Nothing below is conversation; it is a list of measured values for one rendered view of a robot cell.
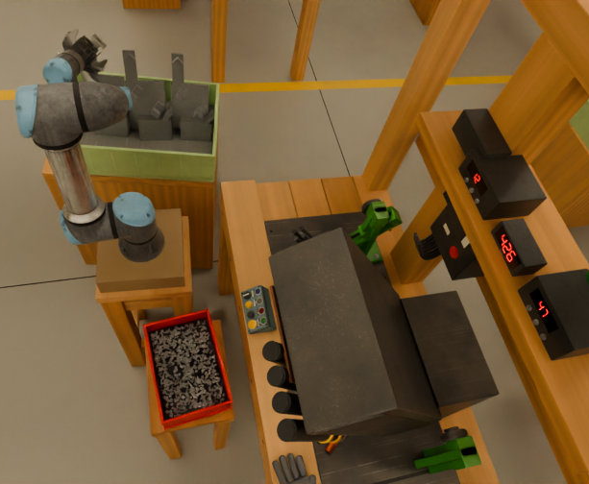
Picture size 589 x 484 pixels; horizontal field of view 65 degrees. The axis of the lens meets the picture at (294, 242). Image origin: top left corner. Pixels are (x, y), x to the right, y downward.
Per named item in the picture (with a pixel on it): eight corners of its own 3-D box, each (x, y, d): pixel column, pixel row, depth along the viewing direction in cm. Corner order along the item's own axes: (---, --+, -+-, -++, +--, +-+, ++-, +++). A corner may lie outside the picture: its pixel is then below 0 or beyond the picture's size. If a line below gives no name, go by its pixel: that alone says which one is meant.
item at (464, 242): (450, 281, 122) (478, 254, 110) (428, 227, 130) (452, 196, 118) (490, 276, 125) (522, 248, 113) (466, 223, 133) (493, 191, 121)
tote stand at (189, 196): (85, 264, 251) (40, 172, 184) (101, 187, 277) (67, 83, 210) (212, 269, 262) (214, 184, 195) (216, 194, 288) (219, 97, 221)
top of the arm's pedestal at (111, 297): (97, 303, 159) (95, 299, 156) (101, 225, 175) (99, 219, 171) (192, 296, 166) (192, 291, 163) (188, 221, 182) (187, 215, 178)
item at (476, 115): (473, 173, 114) (487, 155, 108) (450, 129, 121) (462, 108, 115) (498, 171, 116) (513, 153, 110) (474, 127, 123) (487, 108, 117)
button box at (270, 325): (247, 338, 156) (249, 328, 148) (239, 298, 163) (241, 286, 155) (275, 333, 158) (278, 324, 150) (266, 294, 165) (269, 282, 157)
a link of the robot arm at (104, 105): (127, 78, 107) (128, 79, 151) (76, 81, 104) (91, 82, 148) (136, 129, 111) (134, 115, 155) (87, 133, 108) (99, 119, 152)
